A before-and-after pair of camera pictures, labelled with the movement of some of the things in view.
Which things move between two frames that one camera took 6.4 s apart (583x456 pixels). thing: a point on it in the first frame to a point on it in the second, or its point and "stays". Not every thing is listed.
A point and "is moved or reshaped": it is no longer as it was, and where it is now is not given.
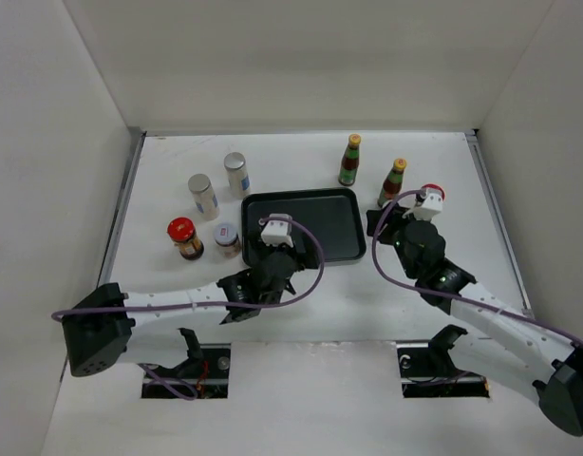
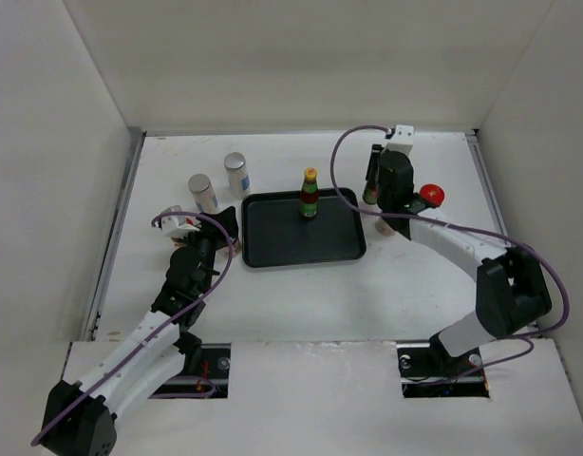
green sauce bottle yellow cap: (350, 161) to (310, 193)
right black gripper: (396, 217) to (374, 162)
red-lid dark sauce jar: (435, 189) stays
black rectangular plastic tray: (337, 217) stays
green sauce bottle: (392, 185) is moved or reshaped
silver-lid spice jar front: (204, 197) stays
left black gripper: (266, 250) to (226, 218)
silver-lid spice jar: (239, 180) stays
